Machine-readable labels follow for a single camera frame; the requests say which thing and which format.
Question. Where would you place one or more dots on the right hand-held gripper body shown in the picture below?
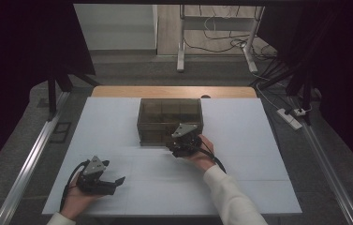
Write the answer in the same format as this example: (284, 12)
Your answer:
(188, 140)

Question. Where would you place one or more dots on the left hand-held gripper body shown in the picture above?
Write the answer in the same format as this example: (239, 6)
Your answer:
(94, 179)

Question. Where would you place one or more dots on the smoky acrylic drawer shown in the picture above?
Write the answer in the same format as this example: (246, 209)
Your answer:
(152, 138)

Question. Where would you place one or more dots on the smoky acrylic drawer box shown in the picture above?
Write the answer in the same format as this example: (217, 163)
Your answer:
(164, 112)

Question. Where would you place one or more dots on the person's right hand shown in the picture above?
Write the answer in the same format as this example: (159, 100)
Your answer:
(204, 157)

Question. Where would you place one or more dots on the person's left hand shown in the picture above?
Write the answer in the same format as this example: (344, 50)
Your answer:
(76, 201)

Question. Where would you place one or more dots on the wooden table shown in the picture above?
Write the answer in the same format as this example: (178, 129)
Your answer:
(164, 91)

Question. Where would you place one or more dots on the white table cover board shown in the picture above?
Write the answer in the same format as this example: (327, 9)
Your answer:
(242, 140)

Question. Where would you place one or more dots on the black floor plate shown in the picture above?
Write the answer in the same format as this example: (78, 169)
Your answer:
(60, 132)

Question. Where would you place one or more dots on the black metal stand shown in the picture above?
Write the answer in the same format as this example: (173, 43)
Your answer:
(51, 97)
(305, 93)

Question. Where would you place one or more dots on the white power strip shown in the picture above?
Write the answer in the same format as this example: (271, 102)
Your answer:
(289, 119)

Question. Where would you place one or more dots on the white plug adapter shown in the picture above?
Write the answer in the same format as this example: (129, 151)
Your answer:
(300, 112)

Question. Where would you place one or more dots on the white cabinet panel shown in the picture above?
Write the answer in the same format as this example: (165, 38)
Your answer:
(114, 28)

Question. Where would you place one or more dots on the black curtain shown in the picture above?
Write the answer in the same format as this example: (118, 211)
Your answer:
(8, 62)
(345, 62)

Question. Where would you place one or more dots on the aluminium floor rail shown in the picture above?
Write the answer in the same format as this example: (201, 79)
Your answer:
(30, 159)
(330, 165)

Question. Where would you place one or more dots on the white desk frame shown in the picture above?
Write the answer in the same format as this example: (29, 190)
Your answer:
(181, 47)

